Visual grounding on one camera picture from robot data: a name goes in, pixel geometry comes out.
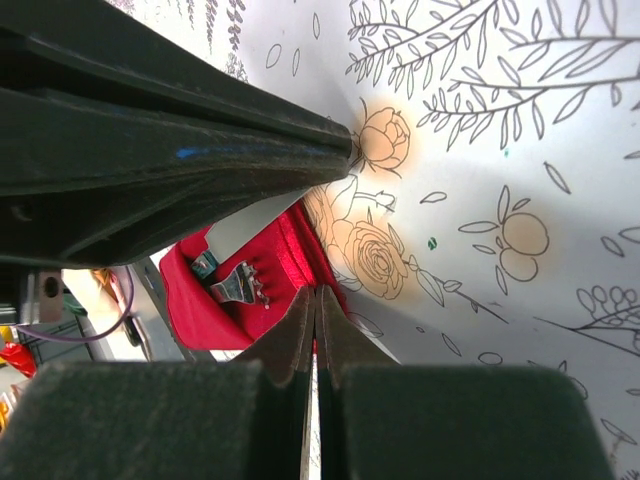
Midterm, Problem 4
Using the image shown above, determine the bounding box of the red cloth napkin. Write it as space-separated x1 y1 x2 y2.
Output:
159 202 348 351

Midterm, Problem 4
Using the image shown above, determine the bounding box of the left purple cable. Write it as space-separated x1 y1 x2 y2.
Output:
14 264 136 344

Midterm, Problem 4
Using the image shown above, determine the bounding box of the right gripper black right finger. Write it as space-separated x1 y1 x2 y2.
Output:
317 286 613 479

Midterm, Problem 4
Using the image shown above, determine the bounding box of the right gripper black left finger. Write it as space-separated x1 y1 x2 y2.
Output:
1 287 315 479

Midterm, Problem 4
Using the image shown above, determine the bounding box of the teal handled knife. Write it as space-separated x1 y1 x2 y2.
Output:
191 250 219 280

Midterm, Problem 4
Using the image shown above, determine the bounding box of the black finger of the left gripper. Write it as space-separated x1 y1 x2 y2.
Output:
1 1 351 150
1 90 351 268

